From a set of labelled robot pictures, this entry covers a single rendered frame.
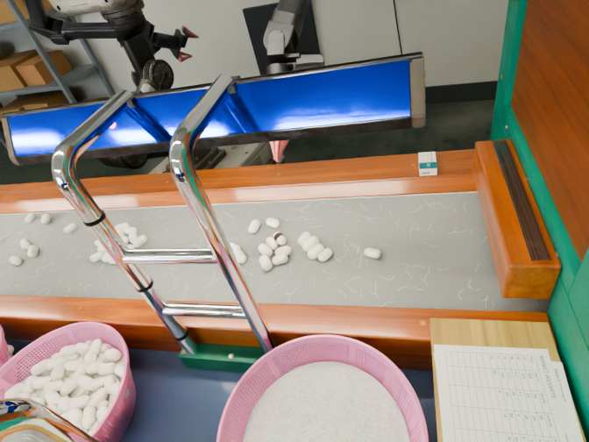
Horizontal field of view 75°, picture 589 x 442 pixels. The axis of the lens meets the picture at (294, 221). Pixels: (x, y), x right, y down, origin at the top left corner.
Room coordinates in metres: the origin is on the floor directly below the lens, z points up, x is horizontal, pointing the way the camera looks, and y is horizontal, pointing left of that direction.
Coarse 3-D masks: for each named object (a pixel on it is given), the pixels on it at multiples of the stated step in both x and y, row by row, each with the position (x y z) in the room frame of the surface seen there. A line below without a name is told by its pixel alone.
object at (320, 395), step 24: (288, 384) 0.29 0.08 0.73; (312, 384) 0.28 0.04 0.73; (336, 384) 0.27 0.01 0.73; (360, 384) 0.26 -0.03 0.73; (264, 408) 0.26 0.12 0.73; (288, 408) 0.25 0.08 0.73; (312, 408) 0.24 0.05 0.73; (336, 408) 0.23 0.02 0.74; (360, 408) 0.23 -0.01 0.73; (384, 408) 0.22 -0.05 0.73; (264, 432) 0.23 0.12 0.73; (288, 432) 0.22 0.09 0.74; (312, 432) 0.21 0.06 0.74; (336, 432) 0.20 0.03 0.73; (360, 432) 0.19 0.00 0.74; (384, 432) 0.19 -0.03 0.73
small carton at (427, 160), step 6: (420, 156) 0.67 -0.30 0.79; (426, 156) 0.66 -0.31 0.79; (432, 156) 0.66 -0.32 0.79; (420, 162) 0.65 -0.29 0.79; (426, 162) 0.64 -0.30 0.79; (432, 162) 0.64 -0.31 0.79; (420, 168) 0.63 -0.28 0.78; (426, 168) 0.62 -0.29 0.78; (432, 168) 0.62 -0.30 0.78; (420, 174) 0.63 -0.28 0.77; (426, 174) 0.62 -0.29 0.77; (432, 174) 0.62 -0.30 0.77
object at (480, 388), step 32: (448, 352) 0.24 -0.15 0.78; (480, 352) 0.23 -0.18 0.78; (512, 352) 0.22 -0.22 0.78; (544, 352) 0.21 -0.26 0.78; (448, 384) 0.20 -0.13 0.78; (480, 384) 0.19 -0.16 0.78; (512, 384) 0.18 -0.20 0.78; (544, 384) 0.17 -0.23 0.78; (448, 416) 0.17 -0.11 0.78; (480, 416) 0.16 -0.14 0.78; (512, 416) 0.15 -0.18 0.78; (544, 416) 0.14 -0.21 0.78; (576, 416) 0.13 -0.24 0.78
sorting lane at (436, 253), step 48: (0, 240) 0.90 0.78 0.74; (48, 240) 0.83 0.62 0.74; (192, 240) 0.67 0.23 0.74; (240, 240) 0.62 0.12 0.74; (288, 240) 0.58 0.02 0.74; (336, 240) 0.54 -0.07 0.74; (384, 240) 0.50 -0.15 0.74; (432, 240) 0.47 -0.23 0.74; (480, 240) 0.44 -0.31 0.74; (0, 288) 0.70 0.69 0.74; (48, 288) 0.65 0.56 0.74; (96, 288) 0.61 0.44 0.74; (192, 288) 0.53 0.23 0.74; (288, 288) 0.46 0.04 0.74; (336, 288) 0.43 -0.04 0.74; (384, 288) 0.40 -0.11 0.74; (432, 288) 0.37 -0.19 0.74; (480, 288) 0.35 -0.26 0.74
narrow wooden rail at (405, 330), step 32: (0, 320) 0.58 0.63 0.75; (32, 320) 0.55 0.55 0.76; (64, 320) 0.52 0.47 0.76; (96, 320) 0.49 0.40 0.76; (128, 320) 0.47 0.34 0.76; (160, 320) 0.45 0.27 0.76; (192, 320) 0.43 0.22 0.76; (224, 320) 0.41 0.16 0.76; (288, 320) 0.37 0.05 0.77; (320, 320) 0.36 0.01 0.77; (352, 320) 0.34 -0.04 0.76; (384, 320) 0.32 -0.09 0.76; (416, 320) 0.31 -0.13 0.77; (512, 320) 0.27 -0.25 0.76; (544, 320) 0.25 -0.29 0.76; (384, 352) 0.30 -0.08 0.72; (416, 352) 0.28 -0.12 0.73
